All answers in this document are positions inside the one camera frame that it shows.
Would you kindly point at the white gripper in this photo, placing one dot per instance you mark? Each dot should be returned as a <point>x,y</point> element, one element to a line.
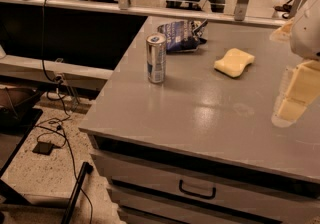
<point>307,33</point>

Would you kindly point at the silver blue redbull can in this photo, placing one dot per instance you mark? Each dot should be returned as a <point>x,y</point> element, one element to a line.
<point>156,57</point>

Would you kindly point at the black object on ledge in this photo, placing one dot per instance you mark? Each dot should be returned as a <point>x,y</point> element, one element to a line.
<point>285,9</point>

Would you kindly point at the yellow sponge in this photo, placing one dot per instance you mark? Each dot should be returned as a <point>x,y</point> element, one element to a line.
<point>234,62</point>

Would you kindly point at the grey metal railing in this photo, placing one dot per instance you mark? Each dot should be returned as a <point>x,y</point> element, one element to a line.
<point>133,1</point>

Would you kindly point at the blue crumpled chip bag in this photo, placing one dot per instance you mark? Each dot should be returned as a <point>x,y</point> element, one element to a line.
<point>183,36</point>

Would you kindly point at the grey drawer cabinet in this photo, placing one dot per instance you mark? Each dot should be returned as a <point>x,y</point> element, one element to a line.
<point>205,127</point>

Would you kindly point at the black metal stand leg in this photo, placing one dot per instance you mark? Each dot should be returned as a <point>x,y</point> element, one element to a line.
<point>86,168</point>

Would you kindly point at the black power adapter box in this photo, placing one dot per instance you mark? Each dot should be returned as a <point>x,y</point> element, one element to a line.
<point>43,148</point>

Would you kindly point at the black drawer handle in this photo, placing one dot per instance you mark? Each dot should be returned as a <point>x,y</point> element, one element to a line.
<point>206,192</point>

